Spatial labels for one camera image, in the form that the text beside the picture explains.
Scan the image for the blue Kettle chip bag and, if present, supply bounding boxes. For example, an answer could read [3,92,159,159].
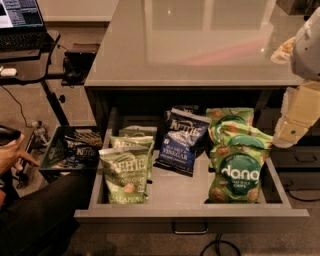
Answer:
[154,108,211,177]

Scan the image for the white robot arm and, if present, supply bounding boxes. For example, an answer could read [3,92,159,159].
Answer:
[271,8,320,148]

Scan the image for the middle green Dang chip bag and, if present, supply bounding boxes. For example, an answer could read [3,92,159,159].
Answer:
[209,121,273,149]

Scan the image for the green dang chip bag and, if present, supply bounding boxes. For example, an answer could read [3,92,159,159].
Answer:
[209,121,273,149]
[206,107,254,126]
[208,145,270,204]

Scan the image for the rear green Dang chip bag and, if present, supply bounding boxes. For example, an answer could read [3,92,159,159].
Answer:
[206,107,254,126]

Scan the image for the front green Dang chip bag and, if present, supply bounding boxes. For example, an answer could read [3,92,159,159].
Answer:
[208,145,270,204]

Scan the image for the grey open drawer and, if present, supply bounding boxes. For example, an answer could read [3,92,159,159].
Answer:
[73,106,310,234]

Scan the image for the grey cabinet counter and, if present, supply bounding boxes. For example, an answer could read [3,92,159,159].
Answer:
[85,0,304,88]

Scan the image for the rear green Kettle chip bag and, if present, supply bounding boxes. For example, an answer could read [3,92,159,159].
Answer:
[119,125,157,137]

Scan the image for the green kettle chip bag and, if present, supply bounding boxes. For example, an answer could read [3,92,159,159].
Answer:
[119,125,157,137]
[110,136,155,181]

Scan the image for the front green jalapeno chip bag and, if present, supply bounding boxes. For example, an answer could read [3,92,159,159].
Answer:
[99,146,149,204]

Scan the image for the middle green Kettle chip bag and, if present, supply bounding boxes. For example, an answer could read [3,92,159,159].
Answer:
[110,136,155,181]

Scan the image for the blue chip bag in bin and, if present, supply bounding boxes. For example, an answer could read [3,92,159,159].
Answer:
[64,136,99,168]

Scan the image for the black bag under desk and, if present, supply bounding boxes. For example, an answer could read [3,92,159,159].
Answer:
[62,43,100,85]

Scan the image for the dark bin of chip bags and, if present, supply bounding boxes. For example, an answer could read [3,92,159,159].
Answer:
[39,126,102,183]

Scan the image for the person's hand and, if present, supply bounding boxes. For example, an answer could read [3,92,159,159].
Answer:
[0,134,39,176]

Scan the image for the black side desk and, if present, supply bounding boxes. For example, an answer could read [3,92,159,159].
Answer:
[0,30,69,125]

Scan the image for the person's dark trouser leg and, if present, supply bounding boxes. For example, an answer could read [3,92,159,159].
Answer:
[0,174,91,256]

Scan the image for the laptop computer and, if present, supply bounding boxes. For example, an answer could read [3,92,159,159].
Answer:
[0,0,47,51]

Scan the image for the black handheld controller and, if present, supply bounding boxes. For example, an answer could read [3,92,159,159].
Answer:
[0,125,21,146]

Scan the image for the white small case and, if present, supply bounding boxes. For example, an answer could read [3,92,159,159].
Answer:
[0,68,17,77]

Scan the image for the black cable on floor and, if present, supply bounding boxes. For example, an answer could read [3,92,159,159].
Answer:
[199,233,242,256]

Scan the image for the black drawer handle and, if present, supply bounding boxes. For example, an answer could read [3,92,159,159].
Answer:
[172,222,208,235]

